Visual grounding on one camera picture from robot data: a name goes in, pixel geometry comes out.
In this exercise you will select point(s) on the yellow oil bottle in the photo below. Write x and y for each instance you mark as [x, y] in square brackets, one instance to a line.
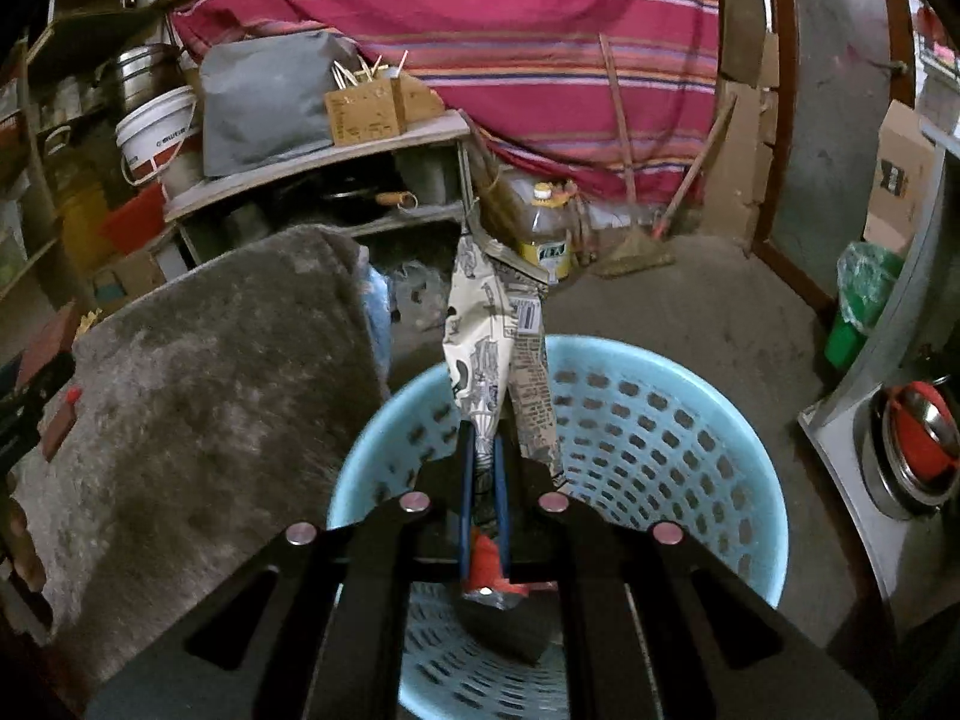
[546, 240]

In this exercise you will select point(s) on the cream printed snack wrapper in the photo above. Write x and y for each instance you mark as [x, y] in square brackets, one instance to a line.
[480, 345]

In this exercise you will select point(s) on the straw broom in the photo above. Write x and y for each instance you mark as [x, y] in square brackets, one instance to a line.
[634, 251]

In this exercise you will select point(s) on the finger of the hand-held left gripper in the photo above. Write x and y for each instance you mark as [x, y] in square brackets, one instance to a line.
[34, 390]

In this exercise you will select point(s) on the yellow bucket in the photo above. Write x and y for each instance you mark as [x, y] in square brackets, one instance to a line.
[84, 229]

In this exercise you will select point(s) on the wooden side table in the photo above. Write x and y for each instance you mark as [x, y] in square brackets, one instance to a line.
[315, 157]

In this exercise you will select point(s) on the light blue perforated basket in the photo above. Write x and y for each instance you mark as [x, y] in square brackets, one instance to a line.
[675, 420]

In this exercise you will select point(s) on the pink striped cloth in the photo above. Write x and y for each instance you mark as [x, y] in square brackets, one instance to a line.
[525, 30]

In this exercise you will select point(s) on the printed cardboard box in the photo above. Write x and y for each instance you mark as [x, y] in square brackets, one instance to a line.
[896, 180]

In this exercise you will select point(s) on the small cardboard box with sticks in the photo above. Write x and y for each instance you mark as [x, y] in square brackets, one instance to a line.
[360, 116]

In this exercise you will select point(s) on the large cardboard box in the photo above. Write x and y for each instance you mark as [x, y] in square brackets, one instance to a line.
[124, 277]

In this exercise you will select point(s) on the white plastic bucket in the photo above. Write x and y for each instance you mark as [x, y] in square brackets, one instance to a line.
[154, 139]

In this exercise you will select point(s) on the cardboard sheet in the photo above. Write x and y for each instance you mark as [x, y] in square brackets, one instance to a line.
[739, 135]

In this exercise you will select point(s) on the grey cloth cover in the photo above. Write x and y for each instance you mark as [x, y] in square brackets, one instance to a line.
[262, 105]

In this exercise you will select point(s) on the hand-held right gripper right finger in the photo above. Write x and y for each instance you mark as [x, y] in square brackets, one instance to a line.
[501, 499]

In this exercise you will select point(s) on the wooden shelf unit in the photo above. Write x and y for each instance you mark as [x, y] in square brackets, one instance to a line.
[30, 165]

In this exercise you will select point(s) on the blue plastic bag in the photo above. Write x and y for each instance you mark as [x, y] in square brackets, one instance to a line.
[375, 315]

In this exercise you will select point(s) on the steel pot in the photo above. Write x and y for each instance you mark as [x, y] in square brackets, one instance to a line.
[142, 75]

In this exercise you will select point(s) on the green bin with bag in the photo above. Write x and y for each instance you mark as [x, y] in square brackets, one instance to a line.
[862, 292]

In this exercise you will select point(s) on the grey furry mat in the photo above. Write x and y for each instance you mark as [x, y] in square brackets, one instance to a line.
[210, 405]

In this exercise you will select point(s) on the maroon card piece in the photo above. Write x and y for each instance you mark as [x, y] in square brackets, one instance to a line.
[61, 427]

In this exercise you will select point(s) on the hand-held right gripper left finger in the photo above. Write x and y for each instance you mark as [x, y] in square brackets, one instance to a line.
[466, 499]

